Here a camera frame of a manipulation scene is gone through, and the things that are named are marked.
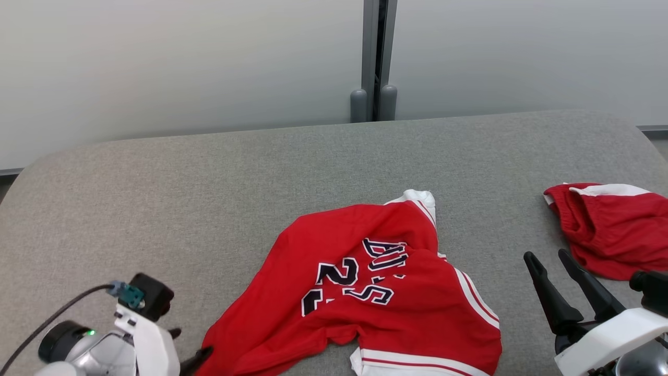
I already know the grey metal partition post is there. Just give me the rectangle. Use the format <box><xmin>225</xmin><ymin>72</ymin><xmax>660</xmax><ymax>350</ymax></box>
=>
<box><xmin>350</xmin><ymin>0</ymin><xmax>398</xmax><ymax>123</ymax></box>

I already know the red white basketball jersey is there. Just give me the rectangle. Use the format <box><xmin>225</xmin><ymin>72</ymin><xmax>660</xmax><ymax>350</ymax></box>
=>
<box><xmin>196</xmin><ymin>189</ymin><xmax>503</xmax><ymax>376</ymax></box>

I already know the teal cable connector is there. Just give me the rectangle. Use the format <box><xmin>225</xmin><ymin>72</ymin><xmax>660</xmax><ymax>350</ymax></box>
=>
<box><xmin>107</xmin><ymin>281</ymin><xmax>146</xmax><ymax>310</ymax></box>

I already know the thin black cable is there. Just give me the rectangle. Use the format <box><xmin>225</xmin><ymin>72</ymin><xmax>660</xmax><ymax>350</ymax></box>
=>
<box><xmin>0</xmin><ymin>284</ymin><xmax>113</xmax><ymax>374</ymax></box>

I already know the red shorts white trim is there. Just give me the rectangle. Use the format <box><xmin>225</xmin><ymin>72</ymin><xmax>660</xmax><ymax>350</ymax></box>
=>
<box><xmin>543</xmin><ymin>182</ymin><xmax>668</xmax><ymax>281</ymax></box>

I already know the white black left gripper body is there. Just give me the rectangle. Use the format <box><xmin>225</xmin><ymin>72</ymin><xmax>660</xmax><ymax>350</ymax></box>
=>
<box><xmin>114</xmin><ymin>304</ymin><xmax>181</xmax><ymax>376</ymax></box>

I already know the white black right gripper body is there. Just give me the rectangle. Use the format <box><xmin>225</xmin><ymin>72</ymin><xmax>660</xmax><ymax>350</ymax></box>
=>
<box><xmin>554</xmin><ymin>308</ymin><xmax>668</xmax><ymax>376</ymax></box>

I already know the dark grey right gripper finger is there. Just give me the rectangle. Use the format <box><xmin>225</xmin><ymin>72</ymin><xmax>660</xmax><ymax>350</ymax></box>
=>
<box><xmin>523</xmin><ymin>251</ymin><xmax>585</xmax><ymax>336</ymax></box>
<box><xmin>558</xmin><ymin>248</ymin><xmax>627</xmax><ymax>321</ymax></box>

